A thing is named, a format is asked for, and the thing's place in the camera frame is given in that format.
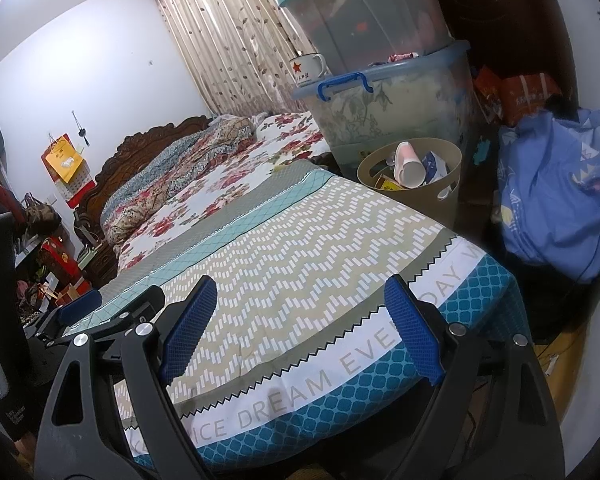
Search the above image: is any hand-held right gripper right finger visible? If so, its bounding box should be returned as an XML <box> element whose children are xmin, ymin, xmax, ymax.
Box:
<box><xmin>384</xmin><ymin>274</ymin><xmax>566</xmax><ymax>480</ymax></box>

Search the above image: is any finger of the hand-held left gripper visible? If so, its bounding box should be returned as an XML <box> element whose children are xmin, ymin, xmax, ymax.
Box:
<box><xmin>27</xmin><ymin>290</ymin><xmax>103</xmax><ymax>346</ymax></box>
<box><xmin>65</xmin><ymin>285</ymin><xmax>167</xmax><ymax>343</ymax></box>

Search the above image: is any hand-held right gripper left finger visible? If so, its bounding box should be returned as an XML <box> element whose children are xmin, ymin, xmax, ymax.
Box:
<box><xmin>34</xmin><ymin>275</ymin><xmax>218</xmax><ymax>480</ymax></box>

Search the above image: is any beige plastic bin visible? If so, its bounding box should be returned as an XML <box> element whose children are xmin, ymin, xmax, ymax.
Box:
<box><xmin>356</xmin><ymin>137</ymin><xmax>463</xmax><ymax>226</ymax></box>

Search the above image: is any pink paper cup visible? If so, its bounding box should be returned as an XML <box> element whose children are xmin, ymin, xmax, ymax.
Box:
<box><xmin>392</xmin><ymin>141</ymin><xmax>427</xmax><ymax>187</ymax></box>

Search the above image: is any dark wooden nightstand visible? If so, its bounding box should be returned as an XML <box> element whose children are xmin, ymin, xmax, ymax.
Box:
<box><xmin>75</xmin><ymin>242</ymin><xmax>121</xmax><ymax>291</ymax></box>

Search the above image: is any red gift bag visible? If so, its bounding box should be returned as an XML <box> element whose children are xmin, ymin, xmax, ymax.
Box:
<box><xmin>37</xmin><ymin>236</ymin><xmax>81</xmax><ymax>281</ymax></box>

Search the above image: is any brown handbag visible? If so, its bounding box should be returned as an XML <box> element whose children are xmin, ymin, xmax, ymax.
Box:
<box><xmin>22</xmin><ymin>192</ymin><xmax>62</xmax><ymax>236</ymax></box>

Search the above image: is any bed with patterned bedding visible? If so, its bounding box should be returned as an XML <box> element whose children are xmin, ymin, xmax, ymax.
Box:
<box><xmin>87</xmin><ymin>160</ymin><xmax>526</xmax><ymax>461</ymax></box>

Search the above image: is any folded floral quilt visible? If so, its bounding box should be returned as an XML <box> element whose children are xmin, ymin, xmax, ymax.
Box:
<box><xmin>99</xmin><ymin>117</ymin><xmax>258</xmax><ymax>246</ymax></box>

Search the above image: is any floral bedsheet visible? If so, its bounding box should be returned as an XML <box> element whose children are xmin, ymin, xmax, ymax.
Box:
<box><xmin>117</xmin><ymin>112</ymin><xmax>331</xmax><ymax>281</ymax></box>

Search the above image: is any carved wooden headboard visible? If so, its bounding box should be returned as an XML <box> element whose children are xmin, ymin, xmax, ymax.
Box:
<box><xmin>75</xmin><ymin>115</ymin><xmax>213</xmax><ymax>241</ymax></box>

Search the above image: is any blue cloth bundle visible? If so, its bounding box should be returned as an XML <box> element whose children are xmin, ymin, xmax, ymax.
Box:
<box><xmin>495</xmin><ymin>107</ymin><xmax>600</xmax><ymax>281</ymax></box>

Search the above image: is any clear storage box blue latch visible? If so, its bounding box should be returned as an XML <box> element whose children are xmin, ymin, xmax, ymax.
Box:
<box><xmin>292</xmin><ymin>40</ymin><xmax>473</xmax><ymax>171</ymax></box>

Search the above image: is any red paper bag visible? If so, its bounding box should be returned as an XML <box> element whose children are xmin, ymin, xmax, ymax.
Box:
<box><xmin>472</xmin><ymin>65</ymin><xmax>503</xmax><ymax>123</ymax></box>

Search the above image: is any white enamel mug red star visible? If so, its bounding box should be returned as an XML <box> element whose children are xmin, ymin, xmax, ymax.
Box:
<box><xmin>287</xmin><ymin>52</ymin><xmax>328</xmax><ymax>87</ymax></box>

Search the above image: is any leaf print curtain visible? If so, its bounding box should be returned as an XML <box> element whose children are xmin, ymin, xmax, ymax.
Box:
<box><xmin>147</xmin><ymin>0</ymin><xmax>326</xmax><ymax>118</ymax></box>

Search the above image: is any clear storage box teal lid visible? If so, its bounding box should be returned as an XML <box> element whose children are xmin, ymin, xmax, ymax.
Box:
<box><xmin>279</xmin><ymin>0</ymin><xmax>453</xmax><ymax>61</ymax></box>

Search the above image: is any dark wooden wardrobe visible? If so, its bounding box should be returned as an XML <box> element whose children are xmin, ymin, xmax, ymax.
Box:
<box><xmin>420</xmin><ymin>0</ymin><xmax>581</xmax><ymax>111</ymax></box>

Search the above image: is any brown gift bag with handles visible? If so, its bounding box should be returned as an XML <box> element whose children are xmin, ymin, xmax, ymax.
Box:
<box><xmin>55</xmin><ymin>282</ymin><xmax>93</xmax><ymax>308</ymax></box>

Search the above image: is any grey wall shelf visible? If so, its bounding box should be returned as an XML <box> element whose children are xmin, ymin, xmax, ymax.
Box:
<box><xmin>0</xmin><ymin>160</ymin><xmax>46</xmax><ymax>321</ymax></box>

